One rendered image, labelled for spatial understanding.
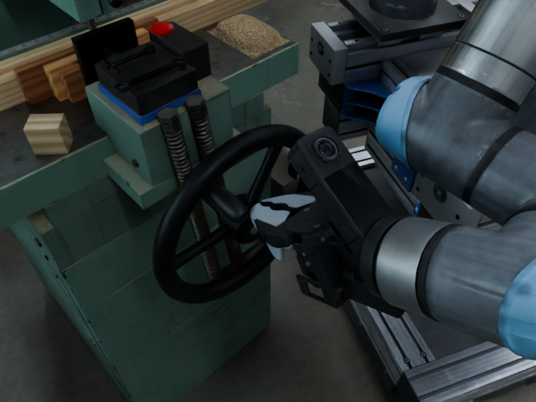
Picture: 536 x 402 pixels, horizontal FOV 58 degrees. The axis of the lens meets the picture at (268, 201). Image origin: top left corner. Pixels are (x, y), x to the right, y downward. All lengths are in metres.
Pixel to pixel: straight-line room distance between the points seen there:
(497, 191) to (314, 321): 1.15
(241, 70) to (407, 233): 0.49
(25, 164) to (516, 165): 0.56
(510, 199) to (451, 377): 0.88
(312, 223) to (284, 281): 1.14
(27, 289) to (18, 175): 1.09
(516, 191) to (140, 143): 0.40
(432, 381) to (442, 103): 0.89
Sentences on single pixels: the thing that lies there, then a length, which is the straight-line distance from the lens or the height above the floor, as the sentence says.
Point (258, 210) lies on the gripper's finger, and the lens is 0.53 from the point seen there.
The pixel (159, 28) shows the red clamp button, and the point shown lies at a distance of 0.65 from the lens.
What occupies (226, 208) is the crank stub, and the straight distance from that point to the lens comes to 0.54.
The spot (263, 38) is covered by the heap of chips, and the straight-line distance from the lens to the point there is 0.84.
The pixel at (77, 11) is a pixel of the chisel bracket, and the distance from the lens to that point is 0.74.
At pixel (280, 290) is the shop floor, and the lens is 1.56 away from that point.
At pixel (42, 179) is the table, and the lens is 0.68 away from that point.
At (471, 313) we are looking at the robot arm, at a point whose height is 1.04.
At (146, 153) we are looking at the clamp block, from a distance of 0.61.
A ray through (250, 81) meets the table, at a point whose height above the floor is 0.87.
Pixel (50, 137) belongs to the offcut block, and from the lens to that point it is 0.67.
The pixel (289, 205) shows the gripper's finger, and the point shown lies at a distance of 0.51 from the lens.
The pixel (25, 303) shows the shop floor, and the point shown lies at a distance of 1.71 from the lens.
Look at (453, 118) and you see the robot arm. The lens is 0.42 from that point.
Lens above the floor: 1.32
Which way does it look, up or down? 47 degrees down
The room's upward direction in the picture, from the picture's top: straight up
